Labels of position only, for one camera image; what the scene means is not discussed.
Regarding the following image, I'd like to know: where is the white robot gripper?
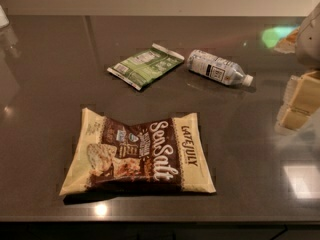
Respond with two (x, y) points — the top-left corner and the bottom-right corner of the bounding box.
(283, 3), (320, 115)

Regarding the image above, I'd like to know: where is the green snack bag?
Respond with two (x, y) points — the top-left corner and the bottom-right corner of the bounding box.
(107, 43), (184, 91)

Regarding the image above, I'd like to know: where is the brown Late July chip bag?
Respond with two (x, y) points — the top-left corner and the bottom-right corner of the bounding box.
(60, 108), (216, 195)

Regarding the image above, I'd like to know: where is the white object at left edge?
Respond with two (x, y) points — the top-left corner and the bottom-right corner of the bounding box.
(0, 5), (10, 28)

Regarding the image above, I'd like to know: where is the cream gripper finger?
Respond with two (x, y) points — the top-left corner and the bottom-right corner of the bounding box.
(274, 105), (310, 134)

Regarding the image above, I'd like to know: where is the clear plastic water bottle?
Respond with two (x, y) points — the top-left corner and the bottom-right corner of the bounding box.
(187, 50), (253, 87)

